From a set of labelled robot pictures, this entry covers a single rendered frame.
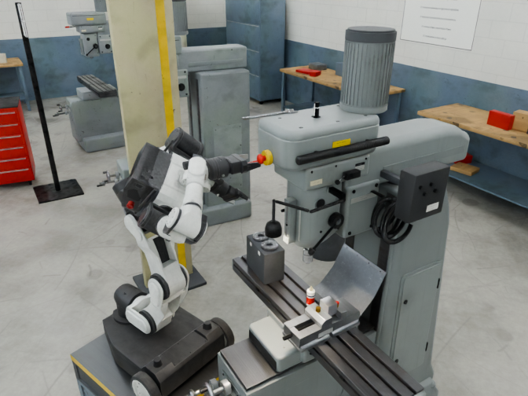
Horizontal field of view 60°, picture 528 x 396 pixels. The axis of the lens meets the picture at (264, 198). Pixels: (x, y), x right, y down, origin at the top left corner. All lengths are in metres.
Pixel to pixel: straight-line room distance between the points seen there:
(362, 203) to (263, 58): 7.29
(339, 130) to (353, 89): 0.21
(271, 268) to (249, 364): 0.48
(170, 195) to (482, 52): 5.11
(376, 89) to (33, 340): 2.98
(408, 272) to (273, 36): 7.29
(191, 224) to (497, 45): 5.23
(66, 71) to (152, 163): 8.77
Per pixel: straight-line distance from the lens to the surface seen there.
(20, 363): 3.72
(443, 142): 2.33
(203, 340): 2.65
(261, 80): 9.21
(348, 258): 2.50
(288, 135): 1.68
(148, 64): 3.34
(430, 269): 2.53
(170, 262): 2.35
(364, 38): 1.88
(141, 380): 2.51
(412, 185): 1.83
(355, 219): 2.06
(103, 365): 2.91
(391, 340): 2.63
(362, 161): 1.95
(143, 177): 1.93
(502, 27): 6.32
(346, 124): 1.82
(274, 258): 2.38
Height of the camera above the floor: 2.41
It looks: 26 degrees down
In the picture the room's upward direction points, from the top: straight up
